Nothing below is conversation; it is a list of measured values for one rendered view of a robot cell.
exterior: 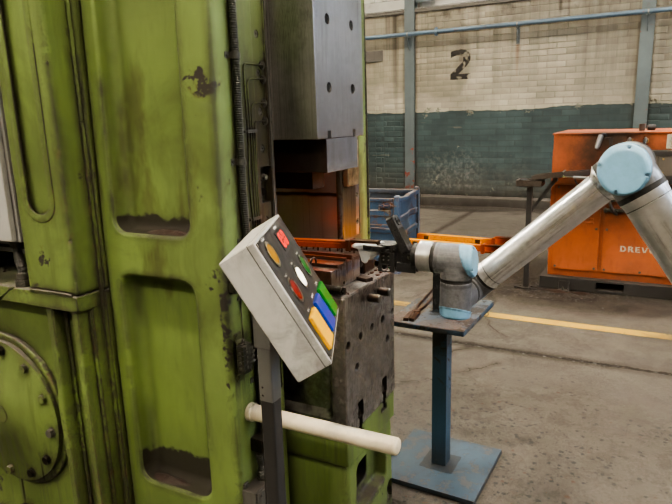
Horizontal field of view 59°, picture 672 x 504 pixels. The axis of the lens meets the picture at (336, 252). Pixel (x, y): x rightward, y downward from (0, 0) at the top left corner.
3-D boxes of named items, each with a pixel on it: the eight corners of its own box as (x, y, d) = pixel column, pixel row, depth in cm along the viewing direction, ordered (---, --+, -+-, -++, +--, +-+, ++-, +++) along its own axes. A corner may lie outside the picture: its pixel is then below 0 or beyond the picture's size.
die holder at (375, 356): (395, 389, 214) (394, 268, 204) (348, 439, 181) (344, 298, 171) (264, 363, 239) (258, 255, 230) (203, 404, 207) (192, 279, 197)
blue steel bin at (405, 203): (421, 255, 620) (422, 185, 604) (400, 274, 548) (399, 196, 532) (316, 248, 665) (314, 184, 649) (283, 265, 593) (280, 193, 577)
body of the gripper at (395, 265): (375, 271, 178) (413, 275, 173) (375, 242, 177) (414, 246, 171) (385, 265, 185) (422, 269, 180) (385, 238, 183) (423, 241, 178)
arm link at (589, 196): (639, 129, 156) (455, 277, 192) (633, 131, 146) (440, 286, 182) (670, 162, 154) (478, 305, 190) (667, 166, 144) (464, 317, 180)
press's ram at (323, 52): (374, 134, 196) (372, 4, 187) (317, 139, 163) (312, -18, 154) (268, 135, 215) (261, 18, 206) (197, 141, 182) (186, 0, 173)
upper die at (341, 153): (357, 167, 187) (357, 136, 184) (327, 173, 169) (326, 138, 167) (247, 165, 206) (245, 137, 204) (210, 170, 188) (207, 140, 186)
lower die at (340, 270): (360, 276, 194) (359, 251, 192) (331, 293, 177) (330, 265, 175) (253, 265, 213) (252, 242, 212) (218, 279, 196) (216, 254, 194)
